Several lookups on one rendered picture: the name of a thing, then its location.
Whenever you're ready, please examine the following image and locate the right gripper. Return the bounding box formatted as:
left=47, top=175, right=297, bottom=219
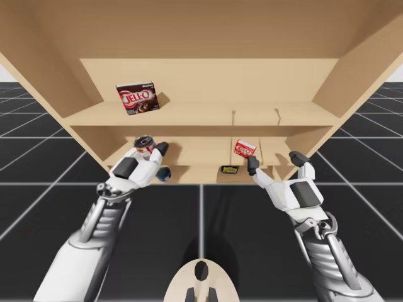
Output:
left=247, top=150, right=325, bottom=212

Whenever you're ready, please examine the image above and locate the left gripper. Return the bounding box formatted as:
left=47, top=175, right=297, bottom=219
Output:
left=108, top=142, right=170, bottom=190

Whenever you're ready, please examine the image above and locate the red and white can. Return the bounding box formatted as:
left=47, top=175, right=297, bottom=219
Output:
left=133, top=135, right=157, bottom=162

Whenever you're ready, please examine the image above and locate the blue flat can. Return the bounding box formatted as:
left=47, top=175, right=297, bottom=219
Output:
left=156, top=167, right=173, bottom=184

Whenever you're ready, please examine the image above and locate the red carton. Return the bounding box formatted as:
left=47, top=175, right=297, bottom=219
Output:
left=233, top=138, right=258, bottom=159

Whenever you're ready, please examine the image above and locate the brown carton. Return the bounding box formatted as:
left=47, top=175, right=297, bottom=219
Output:
left=115, top=82, right=162, bottom=116

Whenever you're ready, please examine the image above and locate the pale wooden shelf unit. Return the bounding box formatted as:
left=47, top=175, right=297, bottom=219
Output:
left=0, top=0, right=403, bottom=185

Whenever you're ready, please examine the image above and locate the tan robot part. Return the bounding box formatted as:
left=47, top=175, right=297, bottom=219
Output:
left=163, top=257, right=237, bottom=302

